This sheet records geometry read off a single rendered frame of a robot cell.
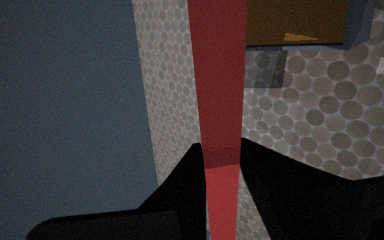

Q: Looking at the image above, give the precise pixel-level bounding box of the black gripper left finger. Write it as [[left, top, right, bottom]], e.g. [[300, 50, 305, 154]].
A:
[[26, 143, 207, 240]]

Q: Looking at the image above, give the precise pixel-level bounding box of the grey rectangular box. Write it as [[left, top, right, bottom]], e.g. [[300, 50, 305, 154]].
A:
[[245, 0, 376, 52]]

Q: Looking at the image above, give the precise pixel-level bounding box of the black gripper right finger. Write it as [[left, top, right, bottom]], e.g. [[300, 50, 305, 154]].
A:
[[240, 137, 384, 240]]

